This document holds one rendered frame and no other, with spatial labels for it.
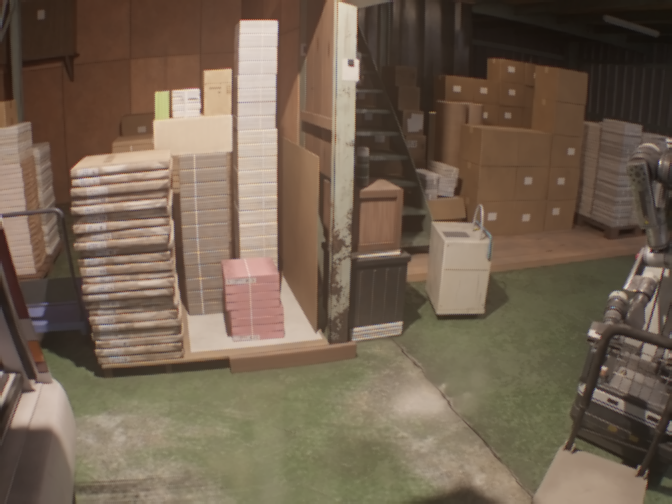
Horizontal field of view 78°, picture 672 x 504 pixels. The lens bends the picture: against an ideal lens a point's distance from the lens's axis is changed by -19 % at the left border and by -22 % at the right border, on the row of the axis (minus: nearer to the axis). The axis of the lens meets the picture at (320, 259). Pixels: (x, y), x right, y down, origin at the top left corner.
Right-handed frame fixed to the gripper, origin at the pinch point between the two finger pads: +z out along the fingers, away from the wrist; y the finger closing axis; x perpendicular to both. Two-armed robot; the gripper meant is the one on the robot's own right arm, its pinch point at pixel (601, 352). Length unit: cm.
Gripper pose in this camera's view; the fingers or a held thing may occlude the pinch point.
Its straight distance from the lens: 180.6
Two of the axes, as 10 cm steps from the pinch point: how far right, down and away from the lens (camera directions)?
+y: -7.7, -2.4, 6.0
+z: -6.1, 5.7, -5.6
